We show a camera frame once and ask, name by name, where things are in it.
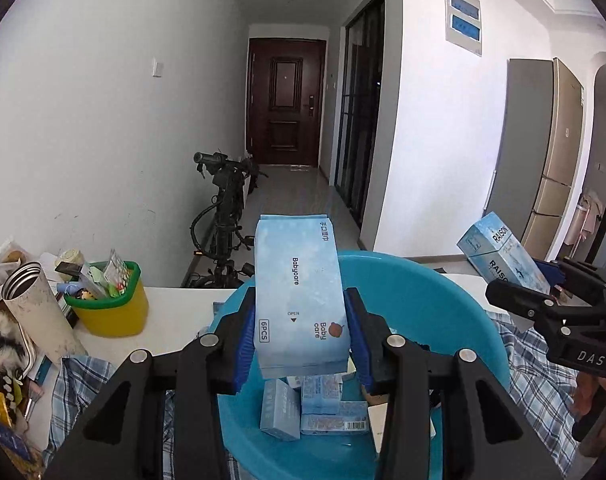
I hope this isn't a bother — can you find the blister pack of pills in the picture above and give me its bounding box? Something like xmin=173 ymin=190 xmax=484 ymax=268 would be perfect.
xmin=103 ymin=249 xmax=134 ymax=291

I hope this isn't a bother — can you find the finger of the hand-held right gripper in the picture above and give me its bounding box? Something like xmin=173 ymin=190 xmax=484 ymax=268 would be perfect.
xmin=485 ymin=277 xmax=606 ymax=347
xmin=533 ymin=257 xmax=606 ymax=306

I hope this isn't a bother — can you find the beige round jar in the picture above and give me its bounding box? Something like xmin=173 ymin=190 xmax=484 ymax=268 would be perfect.
xmin=55 ymin=249 xmax=86 ymax=276

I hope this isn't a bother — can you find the blue tissue box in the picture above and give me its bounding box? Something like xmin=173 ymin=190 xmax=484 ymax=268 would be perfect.
xmin=457 ymin=211 xmax=551 ymax=295

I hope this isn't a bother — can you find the grey and gold refrigerator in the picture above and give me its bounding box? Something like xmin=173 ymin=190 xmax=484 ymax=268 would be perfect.
xmin=485 ymin=57 xmax=586 ymax=261

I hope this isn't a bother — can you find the wall electrical panel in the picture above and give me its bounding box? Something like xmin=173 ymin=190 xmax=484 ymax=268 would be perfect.
xmin=443 ymin=0 xmax=484 ymax=57

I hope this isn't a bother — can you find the black electric bicycle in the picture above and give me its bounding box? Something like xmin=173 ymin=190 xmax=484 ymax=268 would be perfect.
xmin=190 ymin=151 xmax=268 ymax=288

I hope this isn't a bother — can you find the white desktop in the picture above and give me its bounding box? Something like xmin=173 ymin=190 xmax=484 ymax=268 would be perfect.
xmin=28 ymin=272 xmax=514 ymax=461

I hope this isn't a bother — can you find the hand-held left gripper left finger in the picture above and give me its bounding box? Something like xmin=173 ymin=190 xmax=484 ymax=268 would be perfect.
xmin=43 ymin=290 xmax=256 ymax=480

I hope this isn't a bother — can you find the yellow bin with green rim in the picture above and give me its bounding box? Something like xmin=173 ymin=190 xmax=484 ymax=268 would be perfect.
xmin=64 ymin=260 xmax=150 ymax=337

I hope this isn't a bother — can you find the dark brown entrance door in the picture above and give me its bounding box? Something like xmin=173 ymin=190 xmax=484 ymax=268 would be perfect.
xmin=246 ymin=37 xmax=328 ymax=167

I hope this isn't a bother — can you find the person's right hand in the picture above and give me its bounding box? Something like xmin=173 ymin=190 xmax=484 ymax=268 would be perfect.
xmin=573 ymin=367 xmax=606 ymax=458

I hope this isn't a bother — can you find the blue plastic basin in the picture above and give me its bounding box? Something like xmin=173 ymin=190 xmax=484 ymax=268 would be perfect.
xmin=210 ymin=251 xmax=511 ymax=480

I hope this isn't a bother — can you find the hanging pink cloth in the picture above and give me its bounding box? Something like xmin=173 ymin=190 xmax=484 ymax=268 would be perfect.
xmin=575 ymin=192 xmax=606 ymax=246

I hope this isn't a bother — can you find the black framed sliding glass door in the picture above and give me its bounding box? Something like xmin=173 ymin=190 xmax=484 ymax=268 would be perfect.
xmin=333 ymin=0 xmax=386 ymax=231

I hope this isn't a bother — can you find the white steel thermos cup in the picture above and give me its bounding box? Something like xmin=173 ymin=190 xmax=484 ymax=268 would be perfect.
xmin=2 ymin=261 xmax=86 ymax=361

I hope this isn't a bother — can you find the light teal box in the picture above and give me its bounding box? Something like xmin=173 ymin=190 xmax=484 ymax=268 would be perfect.
xmin=260 ymin=379 xmax=302 ymax=442

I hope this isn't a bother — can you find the large cream box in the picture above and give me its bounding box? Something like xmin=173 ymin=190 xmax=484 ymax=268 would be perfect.
xmin=367 ymin=402 xmax=390 ymax=455

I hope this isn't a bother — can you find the yellow snack packet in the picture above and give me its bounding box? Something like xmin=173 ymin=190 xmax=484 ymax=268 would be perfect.
xmin=0 ymin=385 xmax=44 ymax=480

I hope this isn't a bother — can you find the black and white fur toy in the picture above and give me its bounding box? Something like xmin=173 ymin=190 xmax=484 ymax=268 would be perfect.
xmin=0 ymin=310 xmax=34 ymax=386

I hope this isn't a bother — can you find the blue patterned wipe packet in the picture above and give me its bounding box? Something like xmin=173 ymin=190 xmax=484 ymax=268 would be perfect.
xmin=300 ymin=400 xmax=370 ymax=436
xmin=300 ymin=375 xmax=344 ymax=403

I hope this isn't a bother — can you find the light blue wet wipes pack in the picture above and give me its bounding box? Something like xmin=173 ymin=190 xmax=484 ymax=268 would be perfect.
xmin=253 ymin=215 xmax=352 ymax=380

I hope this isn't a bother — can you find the blue plaid shirt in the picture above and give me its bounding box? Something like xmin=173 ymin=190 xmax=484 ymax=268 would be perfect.
xmin=43 ymin=310 xmax=584 ymax=480

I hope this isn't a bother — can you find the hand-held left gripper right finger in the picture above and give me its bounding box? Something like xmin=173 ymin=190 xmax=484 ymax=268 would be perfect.
xmin=344 ymin=287 xmax=566 ymax=480

